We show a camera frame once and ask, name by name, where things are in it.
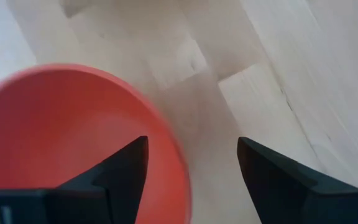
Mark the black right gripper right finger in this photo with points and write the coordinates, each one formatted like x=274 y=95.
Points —
x=272 y=180

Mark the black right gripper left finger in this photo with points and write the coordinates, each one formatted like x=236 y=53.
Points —
x=123 y=174

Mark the coral pink bowl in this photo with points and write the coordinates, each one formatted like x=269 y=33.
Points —
x=57 y=124

